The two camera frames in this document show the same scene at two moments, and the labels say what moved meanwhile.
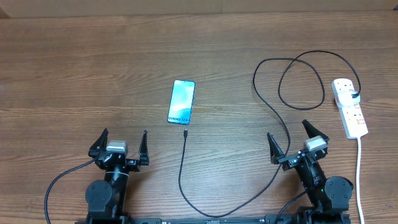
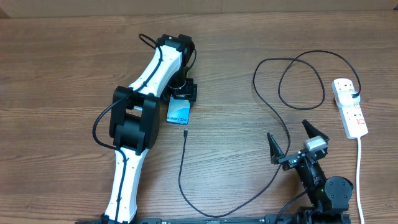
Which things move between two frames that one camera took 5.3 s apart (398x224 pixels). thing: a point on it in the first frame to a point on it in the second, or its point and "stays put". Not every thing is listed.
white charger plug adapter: (348, 98) stays put
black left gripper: (133, 165) to (188, 91)
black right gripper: (290, 160) stays put
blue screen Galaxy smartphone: (181, 102) stays put
